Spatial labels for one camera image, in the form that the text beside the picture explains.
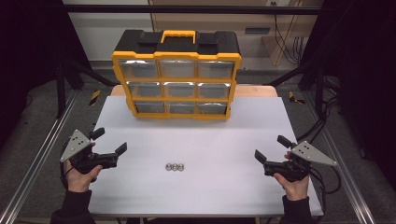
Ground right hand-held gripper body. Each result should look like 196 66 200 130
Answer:
263 140 338 183

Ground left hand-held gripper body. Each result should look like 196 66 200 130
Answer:
60 129 120 175

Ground clear plastic drawer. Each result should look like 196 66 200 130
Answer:
118 59 159 79

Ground yellow black drawer organizer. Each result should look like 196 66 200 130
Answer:
110 29 243 120

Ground person's left hand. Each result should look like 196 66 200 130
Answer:
64 161 104 193

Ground person's right hand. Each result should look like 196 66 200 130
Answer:
274 174 311 202

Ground wooden table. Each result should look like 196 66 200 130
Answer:
110 84 278 98

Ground white table cover sheet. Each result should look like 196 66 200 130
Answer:
88 95 325 217

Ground grid of clear drawers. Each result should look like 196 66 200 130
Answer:
126 59 236 116

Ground black curtain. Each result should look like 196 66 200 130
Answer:
300 0 396 188
0 0 92 147

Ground black metal crossbar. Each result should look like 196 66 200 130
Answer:
62 4 323 15

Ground left hand-held gripper black cable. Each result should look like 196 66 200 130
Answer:
59 148 74 190

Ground hand-held gripper black cable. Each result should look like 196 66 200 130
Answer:
306 166 343 218
59 148 74 190

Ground black floor cable bundle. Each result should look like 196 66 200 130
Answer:
295 96 340 148

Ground aluminium floor rail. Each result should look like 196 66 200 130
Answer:
303 92 377 224
0 90 78 224

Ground right hand-held gripper black cable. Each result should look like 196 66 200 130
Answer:
306 166 343 218

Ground black wall cables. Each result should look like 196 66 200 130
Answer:
272 1 304 66

